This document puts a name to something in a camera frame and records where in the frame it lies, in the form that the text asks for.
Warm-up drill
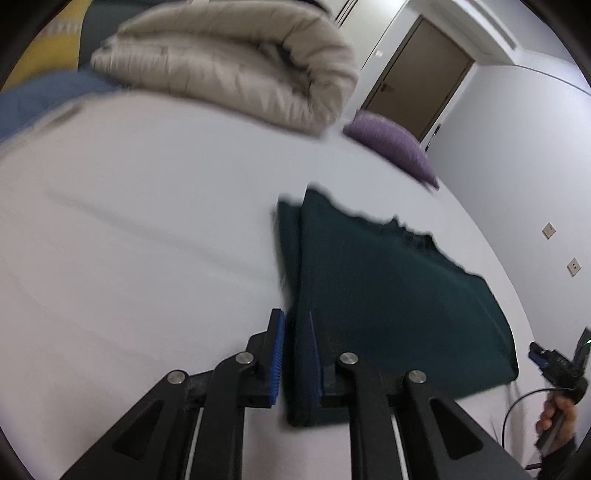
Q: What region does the blue pillow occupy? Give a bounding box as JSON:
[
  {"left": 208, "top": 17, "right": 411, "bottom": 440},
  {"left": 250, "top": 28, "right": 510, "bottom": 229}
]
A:
[{"left": 0, "top": 71, "right": 127, "bottom": 141}]

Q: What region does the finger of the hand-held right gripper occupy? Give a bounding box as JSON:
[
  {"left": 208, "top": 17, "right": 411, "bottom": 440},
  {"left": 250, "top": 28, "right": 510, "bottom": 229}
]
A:
[{"left": 529, "top": 342, "right": 553, "bottom": 368}]

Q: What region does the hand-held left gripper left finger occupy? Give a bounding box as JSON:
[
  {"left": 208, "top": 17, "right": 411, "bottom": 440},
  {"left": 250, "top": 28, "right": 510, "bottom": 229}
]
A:
[{"left": 60, "top": 308, "right": 285, "bottom": 480}]

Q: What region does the grey-blue upholstered headboard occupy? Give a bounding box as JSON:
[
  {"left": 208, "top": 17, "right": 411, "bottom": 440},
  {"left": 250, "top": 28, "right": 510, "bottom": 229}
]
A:
[{"left": 76, "top": 0, "right": 155, "bottom": 70}]

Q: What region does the beige folded duvet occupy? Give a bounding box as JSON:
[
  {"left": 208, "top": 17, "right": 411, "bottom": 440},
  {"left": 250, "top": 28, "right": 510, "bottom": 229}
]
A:
[{"left": 90, "top": 4, "right": 360, "bottom": 137}]

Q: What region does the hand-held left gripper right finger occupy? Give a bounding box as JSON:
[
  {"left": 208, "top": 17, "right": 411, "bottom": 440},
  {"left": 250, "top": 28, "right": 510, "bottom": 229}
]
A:
[{"left": 307, "top": 309, "right": 533, "bottom": 480}]

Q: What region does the purple pillow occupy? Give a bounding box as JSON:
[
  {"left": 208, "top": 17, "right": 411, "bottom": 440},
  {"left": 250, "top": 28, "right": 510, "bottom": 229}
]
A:
[{"left": 343, "top": 111, "right": 440, "bottom": 190}]

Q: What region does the white wardrobe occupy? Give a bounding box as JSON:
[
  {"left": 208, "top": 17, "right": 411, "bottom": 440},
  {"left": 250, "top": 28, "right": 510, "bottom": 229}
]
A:
[{"left": 323, "top": 0, "right": 403, "bottom": 61}]

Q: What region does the yellow patterned pillow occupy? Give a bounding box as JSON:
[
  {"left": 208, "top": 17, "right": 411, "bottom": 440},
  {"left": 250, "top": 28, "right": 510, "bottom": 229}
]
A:
[{"left": 4, "top": 25, "right": 89, "bottom": 90}]

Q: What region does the dark green sweater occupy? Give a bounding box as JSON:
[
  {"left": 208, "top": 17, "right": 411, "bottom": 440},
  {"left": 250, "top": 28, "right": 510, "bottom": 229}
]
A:
[{"left": 276, "top": 184, "right": 519, "bottom": 428}]

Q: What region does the person's right forearm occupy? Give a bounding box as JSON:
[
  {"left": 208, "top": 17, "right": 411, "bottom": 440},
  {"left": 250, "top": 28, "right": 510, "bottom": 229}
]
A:
[{"left": 539, "top": 438, "right": 583, "bottom": 480}]

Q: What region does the black cable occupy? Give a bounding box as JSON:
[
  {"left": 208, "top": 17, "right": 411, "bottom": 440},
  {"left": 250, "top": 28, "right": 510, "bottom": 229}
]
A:
[{"left": 501, "top": 389, "right": 557, "bottom": 449}]

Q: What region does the person's right hand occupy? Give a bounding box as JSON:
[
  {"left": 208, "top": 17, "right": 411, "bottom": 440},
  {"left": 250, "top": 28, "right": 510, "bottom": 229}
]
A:
[{"left": 536, "top": 397, "right": 579, "bottom": 451}]

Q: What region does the brown door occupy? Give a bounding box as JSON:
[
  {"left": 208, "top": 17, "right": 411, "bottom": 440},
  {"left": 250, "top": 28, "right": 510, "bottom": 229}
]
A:
[{"left": 359, "top": 15, "right": 475, "bottom": 142}]

